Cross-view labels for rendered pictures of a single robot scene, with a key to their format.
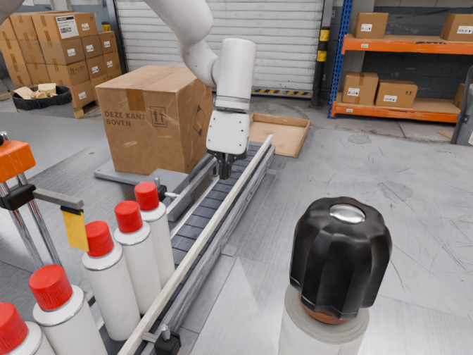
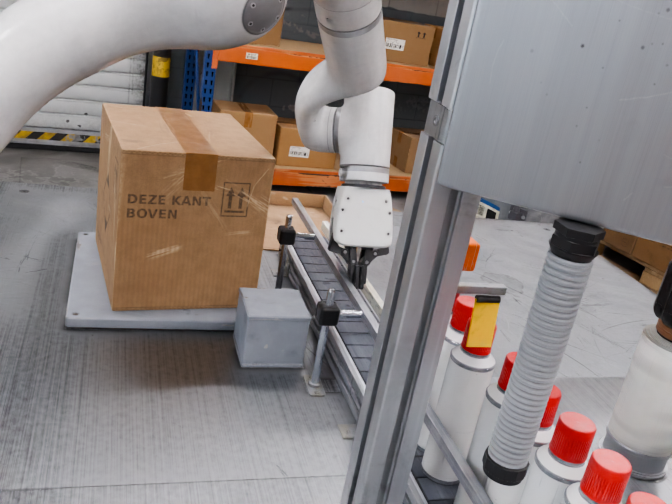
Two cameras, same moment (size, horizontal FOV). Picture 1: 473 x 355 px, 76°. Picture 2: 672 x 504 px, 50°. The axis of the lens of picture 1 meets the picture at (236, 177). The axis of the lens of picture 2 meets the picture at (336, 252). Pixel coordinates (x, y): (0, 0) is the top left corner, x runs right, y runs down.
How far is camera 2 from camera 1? 79 cm
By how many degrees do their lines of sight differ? 36
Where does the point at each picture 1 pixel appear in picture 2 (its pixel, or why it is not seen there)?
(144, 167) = (181, 294)
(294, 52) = not seen: hidden behind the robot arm
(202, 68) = (318, 124)
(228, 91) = (374, 159)
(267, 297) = not seen: hidden behind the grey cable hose
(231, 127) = (376, 209)
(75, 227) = (485, 319)
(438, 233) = (579, 320)
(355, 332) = not seen: outside the picture
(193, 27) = (377, 78)
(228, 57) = (372, 112)
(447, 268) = (612, 351)
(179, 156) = (255, 264)
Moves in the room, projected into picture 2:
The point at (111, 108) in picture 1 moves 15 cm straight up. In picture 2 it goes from (145, 187) to (153, 89)
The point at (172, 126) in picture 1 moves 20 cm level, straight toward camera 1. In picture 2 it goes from (255, 214) to (345, 259)
